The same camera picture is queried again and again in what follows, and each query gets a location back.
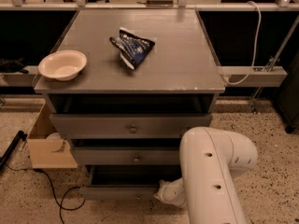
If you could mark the white bowl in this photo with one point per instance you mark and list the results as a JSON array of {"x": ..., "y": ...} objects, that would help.
[{"x": 62, "y": 65}]

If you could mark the cardboard box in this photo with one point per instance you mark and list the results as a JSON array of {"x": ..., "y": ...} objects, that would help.
[{"x": 48, "y": 150}]

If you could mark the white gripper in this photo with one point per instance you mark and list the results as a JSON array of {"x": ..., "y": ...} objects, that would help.
[{"x": 168, "y": 190}]

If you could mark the grey top drawer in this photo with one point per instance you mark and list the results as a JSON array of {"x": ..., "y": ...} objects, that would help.
[{"x": 83, "y": 126}]

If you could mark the grey drawer cabinet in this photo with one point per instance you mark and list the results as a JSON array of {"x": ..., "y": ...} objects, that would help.
[{"x": 178, "y": 76}]

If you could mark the blue chip bag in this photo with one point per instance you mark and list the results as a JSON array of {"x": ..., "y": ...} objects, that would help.
[{"x": 133, "y": 49}]

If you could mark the black pole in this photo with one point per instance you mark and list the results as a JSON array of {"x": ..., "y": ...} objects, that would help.
[{"x": 20, "y": 136}]

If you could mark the grey drawer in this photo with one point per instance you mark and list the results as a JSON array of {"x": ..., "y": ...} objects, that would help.
[
  {"x": 83, "y": 126},
  {"x": 134, "y": 156},
  {"x": 127, "y": 182}
]

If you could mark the black cloth on rail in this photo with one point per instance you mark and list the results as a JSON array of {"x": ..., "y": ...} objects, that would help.
[{"x": 12, "y": 66}]

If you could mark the dark cart at right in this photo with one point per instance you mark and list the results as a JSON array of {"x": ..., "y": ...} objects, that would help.
[{"x": 288, "y": 96}]

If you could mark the grey middle drawer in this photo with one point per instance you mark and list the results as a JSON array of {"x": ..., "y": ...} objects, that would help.
[{"x": 134, "y": 156}]

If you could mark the grey bottom drawer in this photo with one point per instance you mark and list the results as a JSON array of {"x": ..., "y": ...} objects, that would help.
[{"x": 127, "y": 182}]

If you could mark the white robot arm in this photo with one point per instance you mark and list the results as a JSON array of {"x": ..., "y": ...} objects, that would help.
[{"x": 209, "y": 161}]

